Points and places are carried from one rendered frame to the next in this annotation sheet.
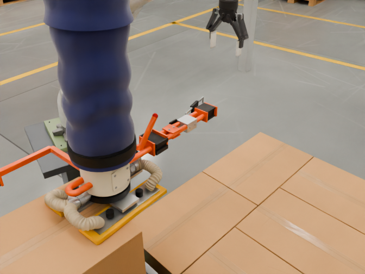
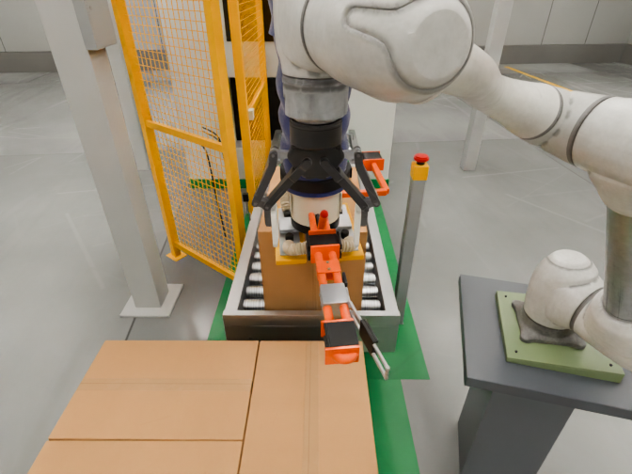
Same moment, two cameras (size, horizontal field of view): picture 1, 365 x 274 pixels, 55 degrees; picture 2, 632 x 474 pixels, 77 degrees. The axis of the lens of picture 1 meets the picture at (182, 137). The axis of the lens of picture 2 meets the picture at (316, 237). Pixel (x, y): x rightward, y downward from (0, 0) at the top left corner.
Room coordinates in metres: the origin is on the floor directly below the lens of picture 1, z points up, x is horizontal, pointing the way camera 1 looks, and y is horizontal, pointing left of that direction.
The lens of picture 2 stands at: (1.83, -0.58, 1.72)
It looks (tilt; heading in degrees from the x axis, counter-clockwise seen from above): 33 degrees down; 135
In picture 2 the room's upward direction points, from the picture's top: straight up
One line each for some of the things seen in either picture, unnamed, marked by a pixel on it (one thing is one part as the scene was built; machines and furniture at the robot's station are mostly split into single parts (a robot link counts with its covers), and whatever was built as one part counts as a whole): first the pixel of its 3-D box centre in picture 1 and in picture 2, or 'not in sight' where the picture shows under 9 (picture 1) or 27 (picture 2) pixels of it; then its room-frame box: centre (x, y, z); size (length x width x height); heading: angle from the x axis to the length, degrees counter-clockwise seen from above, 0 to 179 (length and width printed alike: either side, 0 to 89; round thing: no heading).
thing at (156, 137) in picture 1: (153, 142); (323, 245); (1.16, 0.12, 1.07); 0.10 x 0.08 x 0.06; 51
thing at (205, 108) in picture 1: (205, 112); (339, 340); (1.43, -0.11, 1.05); 0.08 x 0.07 x 0.05; 141
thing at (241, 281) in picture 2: not in sight; (263, 199); (-0.07, 0.82, 0.50); 2.31 x 0.05 x 0.19; 135
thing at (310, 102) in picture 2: not in sight; (315, 96); (1.43, -0.18, 1.58); 0.09 x 0.09 x 0.06
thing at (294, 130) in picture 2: (227, 10); (315, 147); (1.43, -0.18, 1.51); 0.08 x 0.07 x 0.09; 45
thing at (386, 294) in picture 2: not in sight; (363, 199); (0.39, 1.29, 0.50); 2.31 x 0.05 x 0.19; 135
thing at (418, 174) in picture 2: not in sight; (406, 252); (0.93, 0.99, 0.50); 0.07 x 0.07 x 1.00; 45
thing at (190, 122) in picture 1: (186, 123); (333, 299); (1.33, -0.02, 1.05); 0.07 x 0.07 x 0.04; 51
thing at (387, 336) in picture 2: not in sight; (311, 337); (0.99, 0.23, 0.48); 0.70 x 0.03 x 0.15; 45
